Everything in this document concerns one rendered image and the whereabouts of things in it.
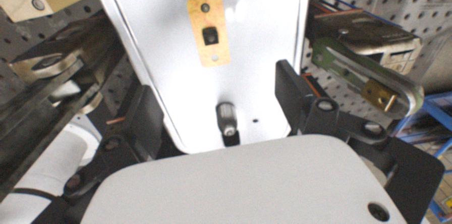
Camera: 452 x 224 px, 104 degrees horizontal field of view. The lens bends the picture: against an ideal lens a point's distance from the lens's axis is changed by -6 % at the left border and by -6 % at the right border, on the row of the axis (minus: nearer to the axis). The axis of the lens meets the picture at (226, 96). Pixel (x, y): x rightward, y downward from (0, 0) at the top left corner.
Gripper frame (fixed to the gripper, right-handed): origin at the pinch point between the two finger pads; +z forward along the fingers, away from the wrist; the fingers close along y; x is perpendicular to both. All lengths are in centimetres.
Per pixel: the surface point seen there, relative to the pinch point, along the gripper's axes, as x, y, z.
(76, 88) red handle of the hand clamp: -0.5, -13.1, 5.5
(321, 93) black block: -17.8, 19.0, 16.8
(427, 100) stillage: -122, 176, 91
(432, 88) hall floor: -131, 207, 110
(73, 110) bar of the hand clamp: -1.5, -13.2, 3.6
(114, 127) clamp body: -15.2, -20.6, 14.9
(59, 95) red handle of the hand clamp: -0.3, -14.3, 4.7
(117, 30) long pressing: 2.2, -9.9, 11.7
